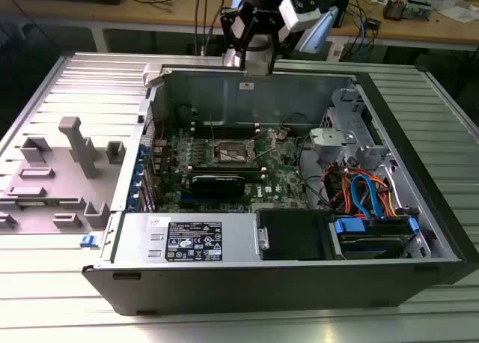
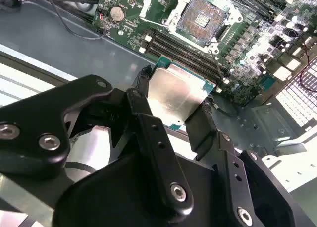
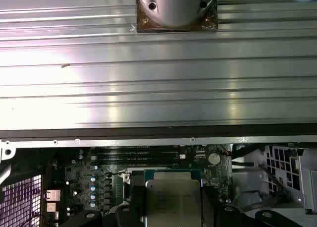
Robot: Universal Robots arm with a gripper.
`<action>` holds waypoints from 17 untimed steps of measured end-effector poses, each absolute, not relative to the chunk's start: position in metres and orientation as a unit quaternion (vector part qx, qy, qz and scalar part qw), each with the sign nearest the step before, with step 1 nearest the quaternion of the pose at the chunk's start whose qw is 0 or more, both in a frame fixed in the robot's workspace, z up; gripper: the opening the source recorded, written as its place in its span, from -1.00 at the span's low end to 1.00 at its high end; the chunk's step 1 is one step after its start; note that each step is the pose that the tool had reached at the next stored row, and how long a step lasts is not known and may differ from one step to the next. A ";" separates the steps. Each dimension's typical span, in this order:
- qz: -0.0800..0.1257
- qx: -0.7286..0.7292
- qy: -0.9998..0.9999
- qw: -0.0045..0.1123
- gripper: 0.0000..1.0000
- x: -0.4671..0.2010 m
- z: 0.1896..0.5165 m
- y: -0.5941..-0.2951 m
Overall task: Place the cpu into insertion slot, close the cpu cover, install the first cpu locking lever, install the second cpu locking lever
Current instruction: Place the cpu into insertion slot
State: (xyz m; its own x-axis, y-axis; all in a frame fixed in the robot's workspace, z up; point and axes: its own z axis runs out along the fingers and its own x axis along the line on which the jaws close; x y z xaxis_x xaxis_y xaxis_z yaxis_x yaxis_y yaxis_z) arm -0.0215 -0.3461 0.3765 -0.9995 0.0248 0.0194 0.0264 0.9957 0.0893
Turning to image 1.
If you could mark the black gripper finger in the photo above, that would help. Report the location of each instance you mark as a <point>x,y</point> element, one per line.
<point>224,28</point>
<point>272,58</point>

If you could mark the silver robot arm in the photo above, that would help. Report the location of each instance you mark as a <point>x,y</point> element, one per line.
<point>318,28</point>

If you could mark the black RAM slot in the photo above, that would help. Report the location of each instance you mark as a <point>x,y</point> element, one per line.
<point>224,126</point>
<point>232,135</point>

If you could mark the CPU socket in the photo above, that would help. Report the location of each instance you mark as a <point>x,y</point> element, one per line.
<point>232,154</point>

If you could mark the white label sticker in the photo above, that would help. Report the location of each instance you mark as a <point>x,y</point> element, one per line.
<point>247,85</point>

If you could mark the coin cell battery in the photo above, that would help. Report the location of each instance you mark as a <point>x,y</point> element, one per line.
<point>283,134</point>

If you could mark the black upright device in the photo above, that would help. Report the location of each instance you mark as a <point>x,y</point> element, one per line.
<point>343,6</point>

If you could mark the grey plastic fan holder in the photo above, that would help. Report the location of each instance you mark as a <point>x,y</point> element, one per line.
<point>329,139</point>

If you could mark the small black adapter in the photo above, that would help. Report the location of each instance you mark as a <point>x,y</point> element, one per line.
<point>373,24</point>

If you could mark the wooden desk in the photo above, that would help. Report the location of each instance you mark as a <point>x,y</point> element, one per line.
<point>112,14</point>

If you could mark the green RAM stick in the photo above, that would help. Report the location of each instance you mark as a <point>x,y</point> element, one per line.
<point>224,173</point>

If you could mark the green motherboard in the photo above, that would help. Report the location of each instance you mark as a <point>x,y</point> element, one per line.
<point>277,185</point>

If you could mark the brown metal heatsink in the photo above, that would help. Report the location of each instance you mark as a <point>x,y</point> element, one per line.
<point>396,8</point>

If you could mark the black graphics card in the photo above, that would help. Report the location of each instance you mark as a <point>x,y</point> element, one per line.
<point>219,187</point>

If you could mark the blue card retainer clip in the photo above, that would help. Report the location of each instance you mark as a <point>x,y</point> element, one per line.
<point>143,153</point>
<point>135,192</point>
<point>139,173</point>
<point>131,206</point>

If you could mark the white paper sheet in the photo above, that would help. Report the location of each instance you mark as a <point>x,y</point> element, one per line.
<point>458,13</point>

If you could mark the small white sticker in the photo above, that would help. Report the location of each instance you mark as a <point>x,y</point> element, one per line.
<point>159,221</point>

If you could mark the black rating label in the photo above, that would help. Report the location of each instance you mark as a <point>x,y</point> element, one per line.
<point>194,242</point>

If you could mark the hard disk in blue carrier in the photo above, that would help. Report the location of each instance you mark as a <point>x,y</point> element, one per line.
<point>363,245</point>

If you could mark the black PC case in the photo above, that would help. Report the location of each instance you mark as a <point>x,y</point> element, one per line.
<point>262,287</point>

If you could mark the silver power supply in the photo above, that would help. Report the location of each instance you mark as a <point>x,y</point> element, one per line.
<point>134,242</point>

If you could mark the grey parts rack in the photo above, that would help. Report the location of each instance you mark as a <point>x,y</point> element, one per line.
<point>56,193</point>

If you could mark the blue plastic latch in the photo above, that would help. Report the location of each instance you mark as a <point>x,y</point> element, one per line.
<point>89,241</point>

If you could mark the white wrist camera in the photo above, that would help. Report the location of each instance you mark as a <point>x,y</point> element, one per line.
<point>299,15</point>

